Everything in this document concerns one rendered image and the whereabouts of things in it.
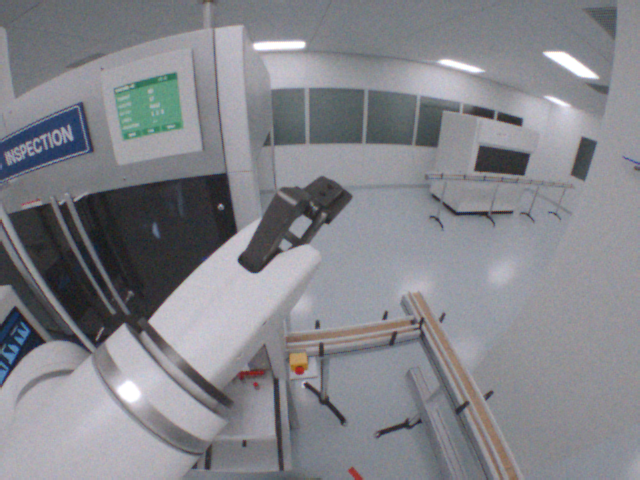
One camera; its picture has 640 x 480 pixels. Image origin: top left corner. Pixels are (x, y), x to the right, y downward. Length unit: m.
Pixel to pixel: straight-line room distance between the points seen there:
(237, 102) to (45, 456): 0.52
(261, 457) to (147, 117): 1.12
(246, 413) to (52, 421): 1.03
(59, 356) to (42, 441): 0.08
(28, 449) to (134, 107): 0.55
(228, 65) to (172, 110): 0.14
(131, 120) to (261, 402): 1.08
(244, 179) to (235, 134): 0.10
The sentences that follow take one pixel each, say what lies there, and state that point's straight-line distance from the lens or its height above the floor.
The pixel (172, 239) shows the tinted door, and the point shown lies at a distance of 0.67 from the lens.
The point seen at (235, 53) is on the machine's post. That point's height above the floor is 2.04.
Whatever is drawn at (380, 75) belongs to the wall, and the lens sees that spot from 5.50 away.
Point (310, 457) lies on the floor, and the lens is 1.96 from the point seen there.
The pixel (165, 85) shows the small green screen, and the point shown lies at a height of 2.00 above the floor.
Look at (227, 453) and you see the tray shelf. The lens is 1.13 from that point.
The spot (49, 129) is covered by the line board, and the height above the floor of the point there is 1.99.
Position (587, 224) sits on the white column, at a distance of 1.35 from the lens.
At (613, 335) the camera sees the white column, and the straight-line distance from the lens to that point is 1.38.
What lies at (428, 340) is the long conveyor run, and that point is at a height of 0.93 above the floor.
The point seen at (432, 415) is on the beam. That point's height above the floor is 0.55.
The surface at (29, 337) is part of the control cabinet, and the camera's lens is 1.31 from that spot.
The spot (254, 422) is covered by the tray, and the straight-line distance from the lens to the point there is 1.12.
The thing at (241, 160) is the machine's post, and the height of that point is 1.82.
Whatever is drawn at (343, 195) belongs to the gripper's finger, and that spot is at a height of 1.87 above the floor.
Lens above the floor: 1.94
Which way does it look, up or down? 32 degrees down
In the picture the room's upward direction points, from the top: straight up
